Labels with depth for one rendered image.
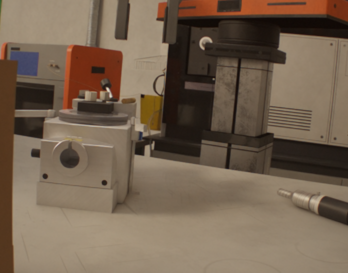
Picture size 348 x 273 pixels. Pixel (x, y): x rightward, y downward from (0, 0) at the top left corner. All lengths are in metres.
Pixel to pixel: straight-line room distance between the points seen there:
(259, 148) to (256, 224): 0.56
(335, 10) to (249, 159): 0.39
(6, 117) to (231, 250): 0.28
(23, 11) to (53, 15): 0.35
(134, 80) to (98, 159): 3.09
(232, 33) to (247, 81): 0.12
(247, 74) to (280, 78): 1.02
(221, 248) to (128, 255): 0.09
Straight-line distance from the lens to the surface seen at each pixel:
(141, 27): 3.59
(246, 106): 1.08
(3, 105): 0.22
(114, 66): 2.09
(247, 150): 1.08
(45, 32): 4.06
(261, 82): 1.09
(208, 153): 1.11
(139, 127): 0.52
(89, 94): 0.61
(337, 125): 2.09
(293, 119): 2.10
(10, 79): 0.22
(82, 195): 0.52
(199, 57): 2.20
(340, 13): 0.99
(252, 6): 1.05
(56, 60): 1.84
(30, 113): 0.59
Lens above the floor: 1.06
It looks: 7 degrees down
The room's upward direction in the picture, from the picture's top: 5 degrees clockwise
